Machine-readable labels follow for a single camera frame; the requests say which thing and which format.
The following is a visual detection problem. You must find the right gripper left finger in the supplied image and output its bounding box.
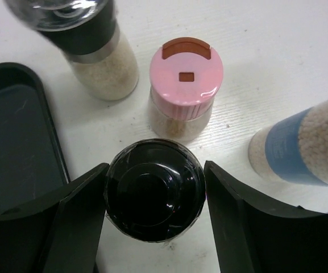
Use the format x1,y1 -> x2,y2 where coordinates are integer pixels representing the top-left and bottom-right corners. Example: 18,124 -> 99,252
0,163 -> 109,272

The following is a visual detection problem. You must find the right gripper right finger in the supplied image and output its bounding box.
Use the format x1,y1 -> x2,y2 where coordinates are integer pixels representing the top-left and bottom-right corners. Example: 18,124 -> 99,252
204,161 -> 328,272

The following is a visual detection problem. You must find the small dark cap bottle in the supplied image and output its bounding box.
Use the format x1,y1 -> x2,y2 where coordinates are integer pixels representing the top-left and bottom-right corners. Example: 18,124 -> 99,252
104,139 -> 206,243

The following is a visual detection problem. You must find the pink cap seasoning shaker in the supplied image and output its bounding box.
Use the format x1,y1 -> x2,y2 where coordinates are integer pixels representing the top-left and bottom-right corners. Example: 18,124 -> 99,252
148,37 -> 223,142

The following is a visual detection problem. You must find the black cap pepper grinder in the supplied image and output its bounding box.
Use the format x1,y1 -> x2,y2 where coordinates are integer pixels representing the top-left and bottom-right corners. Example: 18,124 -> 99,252
5,0 -> 139,101

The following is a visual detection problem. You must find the black rectangular tray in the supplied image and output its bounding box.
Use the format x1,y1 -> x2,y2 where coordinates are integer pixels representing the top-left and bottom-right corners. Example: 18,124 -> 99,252
0,63 -> 69,214

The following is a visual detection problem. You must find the blue label silver cap jar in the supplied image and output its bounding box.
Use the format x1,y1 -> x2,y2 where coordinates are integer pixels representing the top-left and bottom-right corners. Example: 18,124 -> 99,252
248,100 -> 328,186

